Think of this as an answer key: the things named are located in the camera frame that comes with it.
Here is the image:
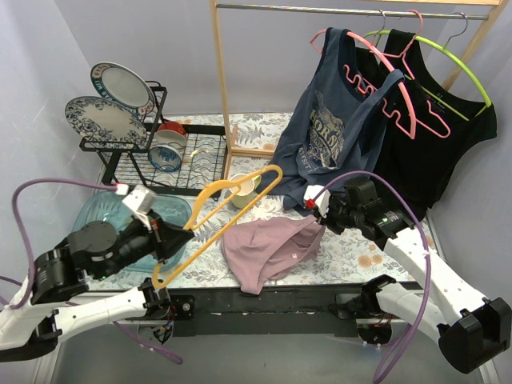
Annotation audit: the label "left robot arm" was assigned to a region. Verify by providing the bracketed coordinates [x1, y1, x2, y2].
[1, 212, 194, 362]

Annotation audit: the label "yellow green mug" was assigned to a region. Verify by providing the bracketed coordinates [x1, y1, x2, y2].
[229, 175, 262, 209]

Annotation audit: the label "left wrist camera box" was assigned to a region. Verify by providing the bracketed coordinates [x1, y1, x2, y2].
[122, 185, 157, 230]

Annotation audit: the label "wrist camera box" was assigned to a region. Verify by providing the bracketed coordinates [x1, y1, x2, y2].
[122, 185, 157, 230]
[303, 185, 331, 218]

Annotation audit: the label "blue floral plate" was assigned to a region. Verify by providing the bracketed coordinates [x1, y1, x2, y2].
[65, 96, 147, 149]

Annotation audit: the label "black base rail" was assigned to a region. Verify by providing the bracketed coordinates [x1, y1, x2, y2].
[167, 282, 437, 337]

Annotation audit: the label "green hanger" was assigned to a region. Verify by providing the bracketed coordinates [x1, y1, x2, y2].
[364, 10, 492, 121]

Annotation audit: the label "pink tank top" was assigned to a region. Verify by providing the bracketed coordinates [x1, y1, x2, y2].
[221, 215, 326, 295]

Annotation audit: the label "floral table cloth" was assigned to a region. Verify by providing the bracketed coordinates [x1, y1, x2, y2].
[90, 113, 414, 290]

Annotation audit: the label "black dish rack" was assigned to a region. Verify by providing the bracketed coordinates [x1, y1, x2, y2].
[79, 81, 229, 196]

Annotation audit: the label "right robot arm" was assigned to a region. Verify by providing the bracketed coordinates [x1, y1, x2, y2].
[304, 172, 511, 374]

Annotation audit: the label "black tank top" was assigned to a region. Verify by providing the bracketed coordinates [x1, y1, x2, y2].
[374, 30, 497, 219]

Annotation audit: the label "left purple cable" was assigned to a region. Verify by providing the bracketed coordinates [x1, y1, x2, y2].
[0, 178, 184, 365]

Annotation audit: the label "yellow hanger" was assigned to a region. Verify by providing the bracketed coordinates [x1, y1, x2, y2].
[151, 163, 284, 290]

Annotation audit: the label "red bowl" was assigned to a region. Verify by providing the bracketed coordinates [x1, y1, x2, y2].
[154, 121, 187, 148]

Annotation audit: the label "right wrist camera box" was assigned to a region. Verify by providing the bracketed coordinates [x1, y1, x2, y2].
[303, 185, 331, 218]

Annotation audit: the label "pink hanger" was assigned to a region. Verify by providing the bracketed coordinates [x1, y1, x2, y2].
[310, 10, 451, 140]

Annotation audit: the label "green rimmed plate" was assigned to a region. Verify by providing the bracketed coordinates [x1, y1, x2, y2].
[90, 62, 156, 116]

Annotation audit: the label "wooden clothes rack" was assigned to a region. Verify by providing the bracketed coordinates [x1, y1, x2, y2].
[210, 1, 508, 159]

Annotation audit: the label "blue floral bowl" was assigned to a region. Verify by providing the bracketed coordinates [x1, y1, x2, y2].
[148, 144, 182, 173]

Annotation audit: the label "blue printed tank top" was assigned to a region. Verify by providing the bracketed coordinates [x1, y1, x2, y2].
[270, 28, 403, 215]

